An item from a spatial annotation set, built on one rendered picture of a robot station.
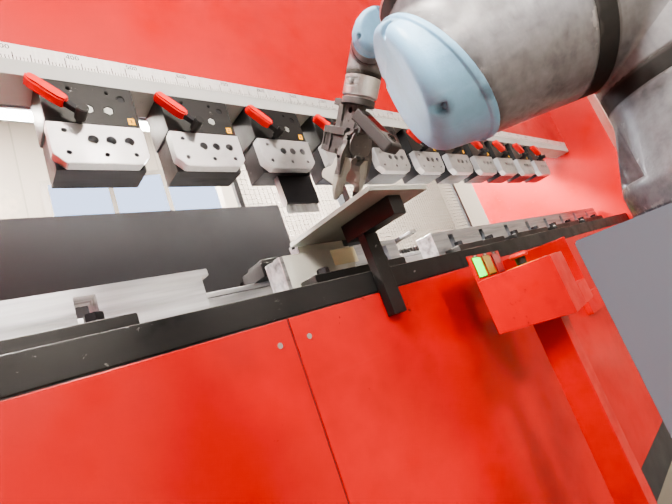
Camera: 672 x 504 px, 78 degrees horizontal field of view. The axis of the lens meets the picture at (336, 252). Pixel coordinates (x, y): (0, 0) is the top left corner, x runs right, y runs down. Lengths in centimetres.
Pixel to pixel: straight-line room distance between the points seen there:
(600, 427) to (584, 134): 212
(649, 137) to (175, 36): 93
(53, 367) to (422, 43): 50
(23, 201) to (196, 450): 347
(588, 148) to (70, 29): 258
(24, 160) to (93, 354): 358
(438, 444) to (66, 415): 61
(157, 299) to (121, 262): 60
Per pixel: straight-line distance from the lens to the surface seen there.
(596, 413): 105
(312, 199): 103
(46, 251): 132
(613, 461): 108
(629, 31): 39
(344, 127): 89
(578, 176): 291
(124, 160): 83
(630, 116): 39
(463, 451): 93
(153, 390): 59
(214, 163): 89
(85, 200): 389
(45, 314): 71
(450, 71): 33
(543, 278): 92
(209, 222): 148
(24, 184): 401
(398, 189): 80
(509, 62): 34
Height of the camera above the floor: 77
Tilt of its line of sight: 11 degrees up
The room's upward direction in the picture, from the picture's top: 20 degrees counter-clockwise
